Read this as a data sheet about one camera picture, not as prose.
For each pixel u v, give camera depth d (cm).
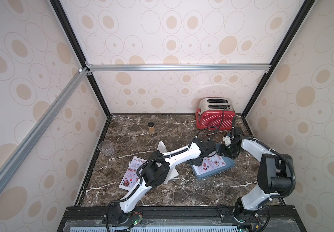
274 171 47
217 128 104
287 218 73
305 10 69
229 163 92
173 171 90
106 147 97
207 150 64
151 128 101
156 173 54
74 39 78
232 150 79
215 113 99
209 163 92
